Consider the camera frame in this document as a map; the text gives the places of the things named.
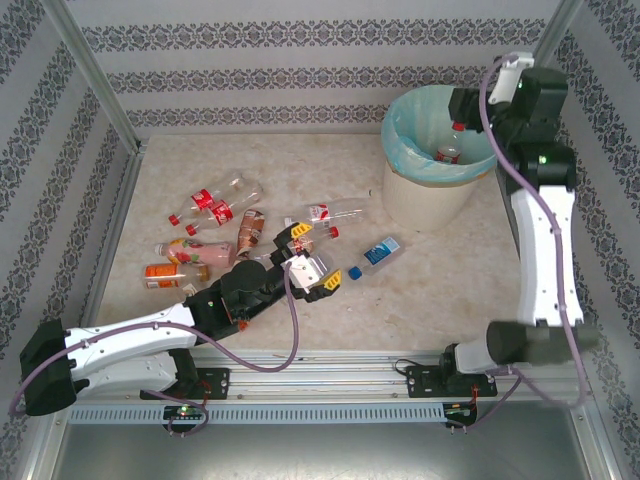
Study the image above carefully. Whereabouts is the small clear bottle red cap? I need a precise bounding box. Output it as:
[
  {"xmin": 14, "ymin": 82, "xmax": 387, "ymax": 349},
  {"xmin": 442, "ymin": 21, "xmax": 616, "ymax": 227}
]
[{"xmin": 292, "ymin": 225, "xmax": 341, "ymax": 257}]

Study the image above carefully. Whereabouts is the cola bottle red label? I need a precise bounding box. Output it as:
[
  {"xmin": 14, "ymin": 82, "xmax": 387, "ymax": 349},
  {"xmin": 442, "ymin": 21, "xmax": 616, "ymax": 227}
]
[
  {"xmin": 434, "ymin": 121, "xmax": 466, "ymax": 166},
  {"xmin": 167, "ymin": 172, "xmax": 261, "ymax": 227},
  {"xmin": 184, "ymin": 187, "xmax": 266, "ymax": 237}
]

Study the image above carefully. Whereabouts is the brown label drink bottle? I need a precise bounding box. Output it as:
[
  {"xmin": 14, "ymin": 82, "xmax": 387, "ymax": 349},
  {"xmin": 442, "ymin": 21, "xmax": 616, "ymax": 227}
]
[{"xmin": 235, "ymin": 208, "xmax": 266, "ymax": 261}]

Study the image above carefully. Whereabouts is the pink strawberry drink bottle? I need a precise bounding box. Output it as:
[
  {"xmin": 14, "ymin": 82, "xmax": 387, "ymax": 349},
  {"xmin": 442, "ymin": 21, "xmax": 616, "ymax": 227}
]
[{"xmin": 153, "ymin": 238, "xmax": 237, "ymax": 267}]

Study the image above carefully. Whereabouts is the water bottle blue cap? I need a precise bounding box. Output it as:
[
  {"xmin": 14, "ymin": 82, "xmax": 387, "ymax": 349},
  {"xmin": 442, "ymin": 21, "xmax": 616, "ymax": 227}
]
[{"xmin": 347, "ymin": 235, "xmax": 403, "ymax": 282}]

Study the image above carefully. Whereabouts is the large clear bottle white cap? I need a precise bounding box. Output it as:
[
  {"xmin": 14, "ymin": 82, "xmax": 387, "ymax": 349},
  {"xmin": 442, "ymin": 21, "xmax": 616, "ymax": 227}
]
[{"xmin": 282, "ymin": 195, "xmax": 375, "ymax": 236}]

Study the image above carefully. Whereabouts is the orange label drink bottle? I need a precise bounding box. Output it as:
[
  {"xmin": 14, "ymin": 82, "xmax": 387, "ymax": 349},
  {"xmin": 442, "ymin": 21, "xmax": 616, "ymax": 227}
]
[{"xmin": 143, "ymin": 263, "xmax": 211, "ymax": 292}]

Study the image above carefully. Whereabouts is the light blue bin liner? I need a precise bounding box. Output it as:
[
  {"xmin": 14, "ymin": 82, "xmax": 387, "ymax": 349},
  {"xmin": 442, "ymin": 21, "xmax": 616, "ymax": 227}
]
[{"xmin": 380, "ymin": 83, "xmax": 499, "ymax": 184}]

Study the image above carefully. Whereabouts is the white ribbed waste bin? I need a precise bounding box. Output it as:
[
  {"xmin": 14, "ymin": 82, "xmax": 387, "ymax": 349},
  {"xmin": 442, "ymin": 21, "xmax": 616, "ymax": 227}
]
[{"xmin": 380, "ymin": 83, "xmax": 501, "ymax": 232}]

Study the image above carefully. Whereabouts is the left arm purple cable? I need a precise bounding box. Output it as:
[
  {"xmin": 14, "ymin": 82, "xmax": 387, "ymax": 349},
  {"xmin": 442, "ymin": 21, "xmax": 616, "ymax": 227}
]
[{"xmin": 9, "ymin": 262, "xmax": 301, "ymax": 437}]

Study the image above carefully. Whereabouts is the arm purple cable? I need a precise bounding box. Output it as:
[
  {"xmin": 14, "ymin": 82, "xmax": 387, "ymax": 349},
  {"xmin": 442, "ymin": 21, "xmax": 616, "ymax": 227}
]
[
  {"xmin": 9, "ymin": 262, "xmax": 301, "ymax": 437},
  {"xmin": 449, "ymin": 52, "xmax": 590, "ymax": 435}
]

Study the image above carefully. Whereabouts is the aluminium mounting rail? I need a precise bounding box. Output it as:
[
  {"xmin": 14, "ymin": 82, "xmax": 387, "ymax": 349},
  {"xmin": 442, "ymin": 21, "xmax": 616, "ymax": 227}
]
[{"xmin": 74, "ymin": 347, "xmax": 594, "ymax": 405}]

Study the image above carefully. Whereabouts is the aluminium frame post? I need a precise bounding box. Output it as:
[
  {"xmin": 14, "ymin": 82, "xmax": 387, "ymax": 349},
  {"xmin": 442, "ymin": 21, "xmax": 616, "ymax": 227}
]
[
  {"xmin": 42, "ymin": 0, "xmax": 146, "ymax": 154},
  {"xmin": 532, "ymin": 0, "xmax": 586, "ymax": 66}
]

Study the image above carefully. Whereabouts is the white slotted cable duct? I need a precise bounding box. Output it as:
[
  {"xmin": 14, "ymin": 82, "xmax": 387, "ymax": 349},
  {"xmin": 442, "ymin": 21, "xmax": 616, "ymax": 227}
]
[{"xmin": 67, "ymin": 403, "xmax": 446, "ymax": 426}]

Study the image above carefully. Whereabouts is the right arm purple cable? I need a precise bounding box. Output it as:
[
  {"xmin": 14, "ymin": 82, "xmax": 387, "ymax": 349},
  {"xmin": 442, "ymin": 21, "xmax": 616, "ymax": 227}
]
[{"xmin": 449, "ymin": 52, "xmax": 590, "ymax": 435}]

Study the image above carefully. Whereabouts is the aluminium frame bar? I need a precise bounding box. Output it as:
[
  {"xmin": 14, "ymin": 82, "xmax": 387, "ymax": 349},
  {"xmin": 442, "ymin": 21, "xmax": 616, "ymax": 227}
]
[{"xmin": 67, "ymin": 142, "xmax": 149, "ymax": 351}]

